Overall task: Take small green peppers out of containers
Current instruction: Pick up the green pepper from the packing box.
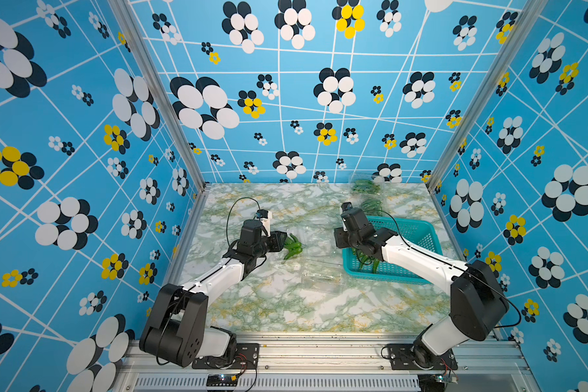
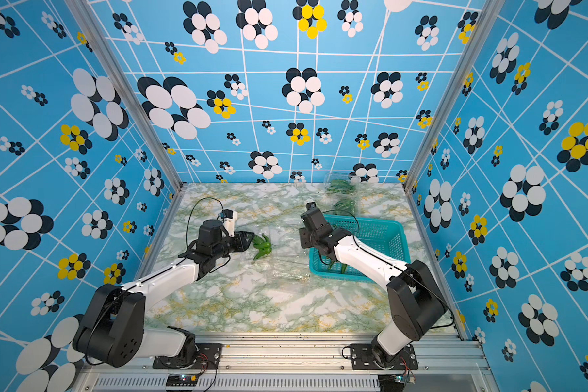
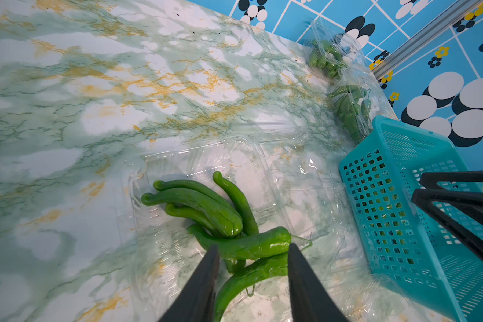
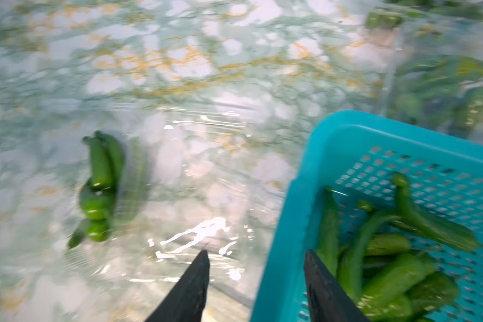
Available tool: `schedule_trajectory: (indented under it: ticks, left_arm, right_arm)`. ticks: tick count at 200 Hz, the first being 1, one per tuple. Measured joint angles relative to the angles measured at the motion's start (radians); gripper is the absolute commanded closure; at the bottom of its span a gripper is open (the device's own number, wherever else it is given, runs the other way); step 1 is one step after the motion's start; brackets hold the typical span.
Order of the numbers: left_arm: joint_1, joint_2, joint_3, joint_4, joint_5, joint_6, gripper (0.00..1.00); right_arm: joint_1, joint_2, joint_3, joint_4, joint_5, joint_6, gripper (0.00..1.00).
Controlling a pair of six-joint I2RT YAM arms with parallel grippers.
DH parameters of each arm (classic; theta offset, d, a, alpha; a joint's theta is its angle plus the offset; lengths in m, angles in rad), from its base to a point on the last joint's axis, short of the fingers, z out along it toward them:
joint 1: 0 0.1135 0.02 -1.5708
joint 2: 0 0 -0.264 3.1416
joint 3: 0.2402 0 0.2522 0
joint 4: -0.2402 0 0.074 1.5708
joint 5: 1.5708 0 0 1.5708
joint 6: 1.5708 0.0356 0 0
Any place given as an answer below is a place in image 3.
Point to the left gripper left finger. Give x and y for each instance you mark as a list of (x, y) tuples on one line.
[(197, 299)]

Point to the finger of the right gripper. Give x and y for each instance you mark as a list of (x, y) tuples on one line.
[(431, 180), (470, 204)]

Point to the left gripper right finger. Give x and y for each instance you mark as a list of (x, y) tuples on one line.
[(309, 300)]

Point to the right frame post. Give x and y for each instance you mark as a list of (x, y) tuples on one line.
[(432, 30)]

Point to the green pepper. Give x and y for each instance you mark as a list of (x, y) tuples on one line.
[(262, 269), (263, 245)]

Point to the teal plastic basket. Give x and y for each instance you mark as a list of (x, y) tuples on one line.
[(429, 264)]

